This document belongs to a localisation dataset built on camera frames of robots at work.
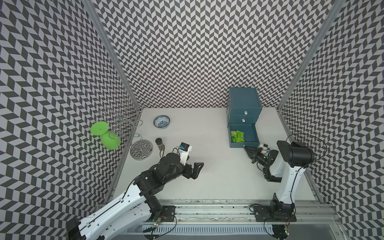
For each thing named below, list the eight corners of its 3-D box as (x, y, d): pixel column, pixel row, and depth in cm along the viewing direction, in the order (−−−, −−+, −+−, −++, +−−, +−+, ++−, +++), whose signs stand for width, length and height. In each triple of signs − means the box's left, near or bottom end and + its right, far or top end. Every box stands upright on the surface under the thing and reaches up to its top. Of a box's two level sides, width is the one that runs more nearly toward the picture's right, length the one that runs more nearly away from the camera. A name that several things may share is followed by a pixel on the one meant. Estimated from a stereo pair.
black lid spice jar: (158, 150, 96) (154, 143, 89) (159, 145, 99) (155, 137, 92) (163, 150, 96) (160, 143, 89) (164, 145, 99) (161, 137, 92)
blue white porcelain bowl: (152, 125, 108) (151, 122, 105) (160, 116, 114) (159, 113, 111) (163, 130, 105) (162, 127, 103) (171, 120, 111) (170, 117, 108)
